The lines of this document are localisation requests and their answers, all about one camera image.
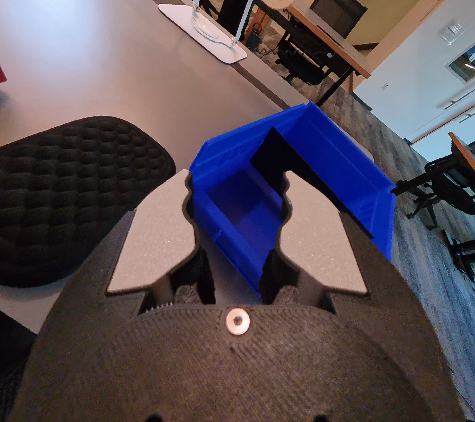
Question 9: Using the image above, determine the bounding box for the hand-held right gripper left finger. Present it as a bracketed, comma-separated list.
[106, 169, 216, 307]

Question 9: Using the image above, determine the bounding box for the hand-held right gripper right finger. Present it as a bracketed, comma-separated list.
[259, 170, 369, 307]

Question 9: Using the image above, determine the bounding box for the blue plastic bin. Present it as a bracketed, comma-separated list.
[189, 101, 397, 297]

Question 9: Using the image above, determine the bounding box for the black mesh cushion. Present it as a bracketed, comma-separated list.
[0, 115, 177, 288]

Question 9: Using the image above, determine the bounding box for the wooden office desk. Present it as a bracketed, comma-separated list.
[256, 0, 372, 103]
[448, 132, 475, 174]

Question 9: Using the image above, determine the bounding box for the black office chair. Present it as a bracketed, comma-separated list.
[276, 39, 327, 86]

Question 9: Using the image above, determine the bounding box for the black computer monitor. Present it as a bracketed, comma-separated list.
[310, 0, 368, 39]

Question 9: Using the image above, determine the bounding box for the small wall sign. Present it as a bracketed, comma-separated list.
[440, 23, 467, 44]

